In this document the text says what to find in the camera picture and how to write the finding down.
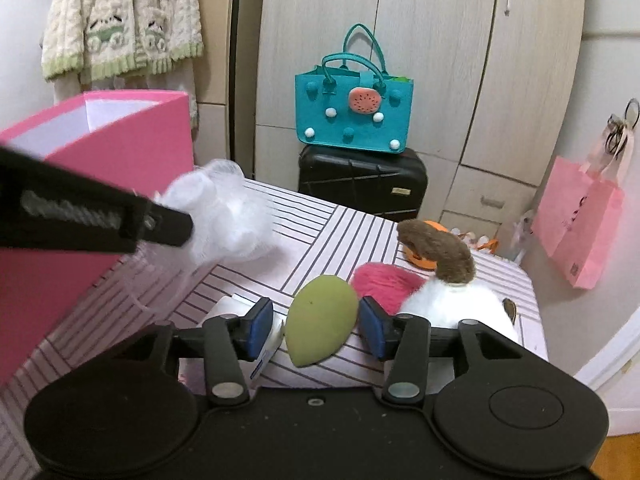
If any teal felt handbag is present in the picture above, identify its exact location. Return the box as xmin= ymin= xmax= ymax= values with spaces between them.
xmin=294 ymin=23 xmax=413 ymax=154

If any orange egg sponge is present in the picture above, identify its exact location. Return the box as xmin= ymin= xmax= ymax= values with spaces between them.
xmin=402 ymin=219 xmax=452 ymax=271

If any pink tote bag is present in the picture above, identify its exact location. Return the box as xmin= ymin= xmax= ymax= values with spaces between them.
xmin=532 ymin=126 xmax=634 ymax=289

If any green egg sponge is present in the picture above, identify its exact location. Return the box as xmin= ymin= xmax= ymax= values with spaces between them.
xmin=284 ymin=275 xmax=358 ymax=367

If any metal wall hook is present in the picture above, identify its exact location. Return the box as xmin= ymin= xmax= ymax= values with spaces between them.
xmin=624 ymin=98 xmax=640 ymax=130

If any white brown plush dog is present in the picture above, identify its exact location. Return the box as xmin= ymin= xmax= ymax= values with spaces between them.
xmin=397 ymin=219 xmax=518 ymax=342

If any black clothes rack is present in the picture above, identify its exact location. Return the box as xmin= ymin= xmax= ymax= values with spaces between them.
xmin=228 ymin=0 xmax=241 ymax=162

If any white mesh bath pouf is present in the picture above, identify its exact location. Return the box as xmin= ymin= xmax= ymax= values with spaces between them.
xmin=144 ymin=159 xmax=276 ymax=271

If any striped tablecloth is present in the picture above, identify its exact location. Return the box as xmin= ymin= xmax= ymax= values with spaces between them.
xmin=1 ymin=181 xmax=548 ymax=479

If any black suitcase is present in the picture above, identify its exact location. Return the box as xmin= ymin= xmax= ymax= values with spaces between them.
xmin=298 ymin=145 xmax=428 ymax=221

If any pink fluffy pompom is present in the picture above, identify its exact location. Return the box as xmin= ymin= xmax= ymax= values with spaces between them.
xmin=350 ymin=262 xmax=426 ymax=315

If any pink storage box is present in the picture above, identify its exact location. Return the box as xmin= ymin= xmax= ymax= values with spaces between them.
xmin=1 ymin=90 xmax=194 ymax=382

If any beige wooden wardrobe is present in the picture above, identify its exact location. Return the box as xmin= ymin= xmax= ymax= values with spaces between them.
xmin=255 ymin=0 xmax=585 ymax=236

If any cream knit cardigan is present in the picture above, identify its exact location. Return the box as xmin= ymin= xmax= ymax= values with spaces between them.
xmin=41 ymin=0 xmax=204 ymax=102

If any white tissue pack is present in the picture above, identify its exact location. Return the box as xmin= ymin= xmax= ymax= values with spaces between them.
xmin=178 ymin=297 xmax=284 ymax=404

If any tall cardboard box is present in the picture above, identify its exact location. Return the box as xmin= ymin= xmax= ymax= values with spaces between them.
xmin=194 ymin=0 xmax=233 ymax=165

